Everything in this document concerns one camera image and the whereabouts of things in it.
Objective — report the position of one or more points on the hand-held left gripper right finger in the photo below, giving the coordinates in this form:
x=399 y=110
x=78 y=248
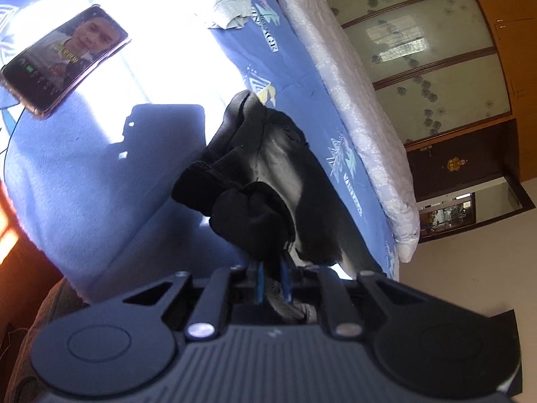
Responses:
x=286 y=285

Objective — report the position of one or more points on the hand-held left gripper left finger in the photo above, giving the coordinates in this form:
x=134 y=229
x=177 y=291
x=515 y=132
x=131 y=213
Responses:
x=259 y=286

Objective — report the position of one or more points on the black pants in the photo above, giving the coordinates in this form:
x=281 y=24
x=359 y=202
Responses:
x=268 y=176

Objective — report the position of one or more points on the blue printed bed sheet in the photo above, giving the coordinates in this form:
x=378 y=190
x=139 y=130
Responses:
x=138 y=134

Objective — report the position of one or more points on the dark wooden cabinet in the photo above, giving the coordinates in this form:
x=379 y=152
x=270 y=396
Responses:
x=465 y=180

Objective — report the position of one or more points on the wooden wardrobe with glass doors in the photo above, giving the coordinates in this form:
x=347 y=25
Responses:
x=440 y=46

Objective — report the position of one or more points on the smartphone with pink case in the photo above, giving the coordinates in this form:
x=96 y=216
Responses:
x=63 y=61

